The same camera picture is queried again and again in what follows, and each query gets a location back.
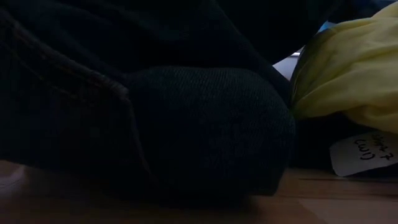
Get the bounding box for yellow shirt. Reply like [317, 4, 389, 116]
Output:
[290, 1, 398, 135]

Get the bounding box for black knit sweater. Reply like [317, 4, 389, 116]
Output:
[124, 66, 297, 205]

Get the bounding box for dark denim jeans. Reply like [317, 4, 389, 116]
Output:
[0, 0, 330, 190]

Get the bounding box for black t-shirt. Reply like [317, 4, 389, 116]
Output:
[289, 113, 398, 180]

